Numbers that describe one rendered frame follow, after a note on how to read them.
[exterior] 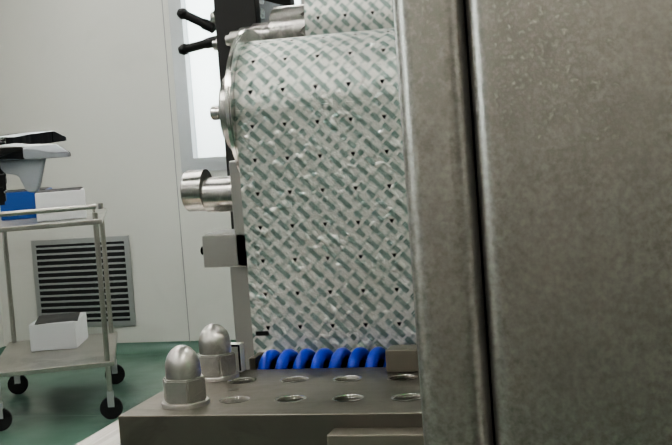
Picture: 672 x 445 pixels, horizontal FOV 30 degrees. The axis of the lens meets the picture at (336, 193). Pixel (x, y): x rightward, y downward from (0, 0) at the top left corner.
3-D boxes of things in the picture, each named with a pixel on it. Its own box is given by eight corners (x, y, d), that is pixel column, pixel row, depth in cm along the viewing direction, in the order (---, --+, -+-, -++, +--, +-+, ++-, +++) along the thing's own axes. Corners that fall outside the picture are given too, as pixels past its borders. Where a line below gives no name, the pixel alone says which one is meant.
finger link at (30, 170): (73, 191, 156) (12, 188, 159) (69, 143, 155) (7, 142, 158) (59, 195, 153) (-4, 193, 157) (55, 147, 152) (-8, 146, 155)
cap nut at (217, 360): (204, 373, 106) (200, 320, 106) (245, 372, 105) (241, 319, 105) (188, 382, 103) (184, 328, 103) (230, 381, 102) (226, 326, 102)
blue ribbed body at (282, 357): (269, 385, 110) (266, 345, 110) (515, 380, 104) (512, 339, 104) (256, 394, 106) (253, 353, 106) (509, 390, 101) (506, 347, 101)
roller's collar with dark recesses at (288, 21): (287, 65, 143) (283, 8, 143) (338, 60, 142) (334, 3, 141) (270, 63, 137) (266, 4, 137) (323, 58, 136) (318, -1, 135)
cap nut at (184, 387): (172, 398, 97) (167, 341, 97) (217, 398, 96) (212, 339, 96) (153, 410, 93) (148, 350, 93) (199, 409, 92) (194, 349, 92)
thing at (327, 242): (257, 370, 111) (240, 162, 110) (523, 365, 105) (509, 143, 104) (255, 372, 110) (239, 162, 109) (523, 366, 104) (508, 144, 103)
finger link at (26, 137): (54, 170, 172) (-2, 181, 165) (51, 127, 171) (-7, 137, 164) (69, 172, 170) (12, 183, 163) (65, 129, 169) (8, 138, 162)
